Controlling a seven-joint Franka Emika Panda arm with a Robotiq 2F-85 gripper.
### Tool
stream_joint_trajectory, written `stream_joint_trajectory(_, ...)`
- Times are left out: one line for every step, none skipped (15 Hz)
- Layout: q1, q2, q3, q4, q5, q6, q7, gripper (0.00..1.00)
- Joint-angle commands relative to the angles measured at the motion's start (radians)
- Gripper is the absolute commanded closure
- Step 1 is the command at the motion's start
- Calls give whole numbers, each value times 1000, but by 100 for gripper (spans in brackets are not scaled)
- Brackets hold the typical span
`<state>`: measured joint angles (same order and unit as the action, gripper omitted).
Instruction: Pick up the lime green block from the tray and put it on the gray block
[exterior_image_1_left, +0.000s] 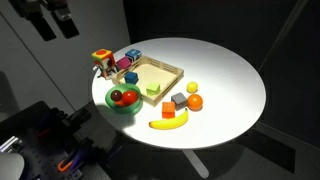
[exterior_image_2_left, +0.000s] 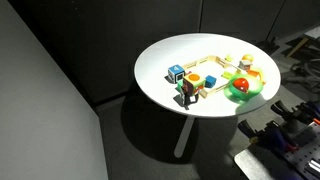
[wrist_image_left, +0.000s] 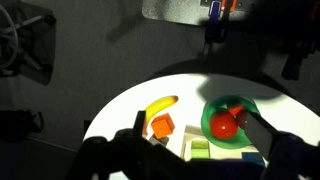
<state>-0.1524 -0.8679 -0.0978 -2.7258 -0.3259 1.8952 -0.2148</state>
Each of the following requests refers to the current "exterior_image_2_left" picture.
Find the lime green block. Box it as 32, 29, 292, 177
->
222, 70, 235, 80

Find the small blue block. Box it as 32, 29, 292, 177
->
204, 75, 218, 89

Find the white table leg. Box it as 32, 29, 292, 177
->
173, 116, 195, 159

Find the gray block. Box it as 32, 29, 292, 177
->
238, 59, 252, 71

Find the orange block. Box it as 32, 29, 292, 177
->
247, 67, 263, 80

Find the blue number cube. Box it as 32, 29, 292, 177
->
167, 64, 186, 84

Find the wooden tray frame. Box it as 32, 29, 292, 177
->
181, 54, 243, 100

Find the multicolour cube with orange circle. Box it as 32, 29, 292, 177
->
178, 72, 206, 104

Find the orange toy fruit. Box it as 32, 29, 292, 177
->
241, 53, 255, 63

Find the green plastic bowl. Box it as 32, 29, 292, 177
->
223, 73, 266, 102

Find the bundle of dark cables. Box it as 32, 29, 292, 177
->
285, 58, 320, 88

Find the black clamp with orange trigger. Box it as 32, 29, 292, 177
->
270, 99, 320, 127
237, 118, 300, 155

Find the wooden furniture leg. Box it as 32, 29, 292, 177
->
286, 36, 310, 60

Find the red toy tomato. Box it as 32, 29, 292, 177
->
232, 78, 251, 94

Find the perforated metal board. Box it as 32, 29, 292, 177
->
233, 121, 320, 180

